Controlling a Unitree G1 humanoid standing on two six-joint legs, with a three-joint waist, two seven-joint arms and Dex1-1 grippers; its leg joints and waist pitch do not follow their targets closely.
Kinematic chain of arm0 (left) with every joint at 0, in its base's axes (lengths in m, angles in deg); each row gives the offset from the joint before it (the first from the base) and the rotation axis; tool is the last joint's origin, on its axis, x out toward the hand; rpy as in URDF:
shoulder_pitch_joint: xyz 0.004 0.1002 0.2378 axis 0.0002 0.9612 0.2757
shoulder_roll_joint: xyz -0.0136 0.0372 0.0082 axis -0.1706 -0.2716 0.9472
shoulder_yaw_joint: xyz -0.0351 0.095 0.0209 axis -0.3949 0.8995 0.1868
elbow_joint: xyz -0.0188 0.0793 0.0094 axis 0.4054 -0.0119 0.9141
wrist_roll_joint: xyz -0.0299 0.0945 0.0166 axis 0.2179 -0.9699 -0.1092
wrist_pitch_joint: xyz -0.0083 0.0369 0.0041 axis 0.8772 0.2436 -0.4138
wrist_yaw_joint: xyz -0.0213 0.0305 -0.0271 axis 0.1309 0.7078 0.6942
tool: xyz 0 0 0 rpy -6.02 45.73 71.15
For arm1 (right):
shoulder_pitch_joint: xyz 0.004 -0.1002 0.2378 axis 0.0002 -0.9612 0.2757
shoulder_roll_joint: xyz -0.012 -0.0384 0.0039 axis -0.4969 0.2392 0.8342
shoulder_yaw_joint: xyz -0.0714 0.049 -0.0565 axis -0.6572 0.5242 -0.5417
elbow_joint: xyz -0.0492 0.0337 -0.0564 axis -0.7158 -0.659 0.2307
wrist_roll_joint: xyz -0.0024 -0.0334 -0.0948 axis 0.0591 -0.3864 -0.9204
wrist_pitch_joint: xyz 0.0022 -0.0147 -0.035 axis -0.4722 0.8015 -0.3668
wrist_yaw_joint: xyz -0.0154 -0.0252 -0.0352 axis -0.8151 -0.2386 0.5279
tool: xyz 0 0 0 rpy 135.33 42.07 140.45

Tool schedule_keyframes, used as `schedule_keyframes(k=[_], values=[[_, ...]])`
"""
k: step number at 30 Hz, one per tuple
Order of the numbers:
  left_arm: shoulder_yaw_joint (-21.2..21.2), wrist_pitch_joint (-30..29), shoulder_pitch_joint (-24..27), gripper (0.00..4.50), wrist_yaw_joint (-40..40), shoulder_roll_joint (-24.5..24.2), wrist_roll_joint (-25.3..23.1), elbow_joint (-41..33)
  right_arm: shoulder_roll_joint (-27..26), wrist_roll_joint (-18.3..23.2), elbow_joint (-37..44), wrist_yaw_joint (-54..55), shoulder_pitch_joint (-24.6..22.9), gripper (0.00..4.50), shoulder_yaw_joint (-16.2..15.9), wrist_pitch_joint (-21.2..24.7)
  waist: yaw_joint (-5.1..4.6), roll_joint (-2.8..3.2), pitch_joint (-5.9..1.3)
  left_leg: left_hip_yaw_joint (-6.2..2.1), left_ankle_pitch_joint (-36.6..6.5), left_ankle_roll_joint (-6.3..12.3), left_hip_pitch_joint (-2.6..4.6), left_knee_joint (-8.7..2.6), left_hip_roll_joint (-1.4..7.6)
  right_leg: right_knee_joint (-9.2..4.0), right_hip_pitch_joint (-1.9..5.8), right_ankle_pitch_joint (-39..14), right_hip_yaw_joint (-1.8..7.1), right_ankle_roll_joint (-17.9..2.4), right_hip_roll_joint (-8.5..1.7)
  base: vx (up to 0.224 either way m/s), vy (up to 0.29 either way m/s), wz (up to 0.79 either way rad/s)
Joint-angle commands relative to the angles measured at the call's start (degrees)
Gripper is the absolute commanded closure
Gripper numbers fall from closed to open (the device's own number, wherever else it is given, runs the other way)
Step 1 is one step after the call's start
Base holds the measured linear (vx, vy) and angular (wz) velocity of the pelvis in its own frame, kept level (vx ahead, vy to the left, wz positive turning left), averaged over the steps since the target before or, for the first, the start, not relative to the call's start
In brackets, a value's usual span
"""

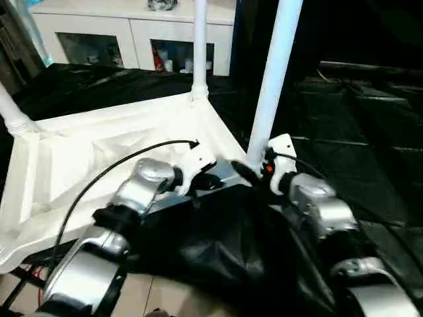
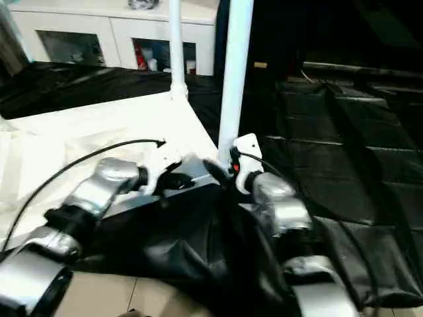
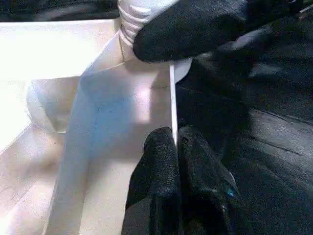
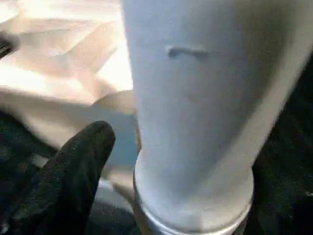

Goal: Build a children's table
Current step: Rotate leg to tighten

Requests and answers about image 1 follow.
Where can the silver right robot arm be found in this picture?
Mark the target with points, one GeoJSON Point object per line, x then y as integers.
{"type": "Point", "coordinates": [330, 211]}

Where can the dark brown rounded object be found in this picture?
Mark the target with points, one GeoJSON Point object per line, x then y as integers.
{"type": "Point", "coordinates": [159, 313]}

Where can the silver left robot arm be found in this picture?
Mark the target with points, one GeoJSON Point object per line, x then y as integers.
{"type": "Point", "coordinates": [148, 175]}

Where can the pale teal translucent object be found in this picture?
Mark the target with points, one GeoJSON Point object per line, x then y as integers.
{"type": "Point", "coordinates": [41, 43]}

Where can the white glass door cabinet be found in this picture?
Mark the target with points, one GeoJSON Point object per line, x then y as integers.
{"type": "Point", "coordinates": [132, 26]}

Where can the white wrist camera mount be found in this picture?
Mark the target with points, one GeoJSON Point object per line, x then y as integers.
{"type": "Point", "coordinates": [195, 162]}
{"type": "Point", "coordinates": [281, 145]}

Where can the small white cup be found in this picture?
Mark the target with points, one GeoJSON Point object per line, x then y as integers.
{"type": "Point", "coordinates": [168, 64]}

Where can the red package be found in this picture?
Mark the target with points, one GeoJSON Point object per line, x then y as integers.
{"type": "Point", "coordinates": [158, 57]}

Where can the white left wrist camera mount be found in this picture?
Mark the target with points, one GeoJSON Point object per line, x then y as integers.
{"type": "Point", "coordinates": [195, 162]}

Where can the black glossy mat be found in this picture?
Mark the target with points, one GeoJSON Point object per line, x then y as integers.
{"type": "Point", "coordinates": [231, 231]}

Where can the white plastic table top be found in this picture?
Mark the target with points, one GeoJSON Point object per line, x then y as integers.
{"type": "Point", "coordinates": [99, 132]}

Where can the black flat monitor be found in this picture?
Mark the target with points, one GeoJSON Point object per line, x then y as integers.
{"type": "Point", "coordinates": [370, 66]}

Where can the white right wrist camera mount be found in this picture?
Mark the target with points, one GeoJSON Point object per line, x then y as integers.
{"type": "Point", "coordinates": [281, 145]}

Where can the white plastic table leg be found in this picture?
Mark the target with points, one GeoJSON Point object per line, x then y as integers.
{"type": "Point", "coordinates": [200, 49]}
{"type": "Point", "coordinates": [13, 112]}
{"type": "Point", "coordinates": [274, 82]}

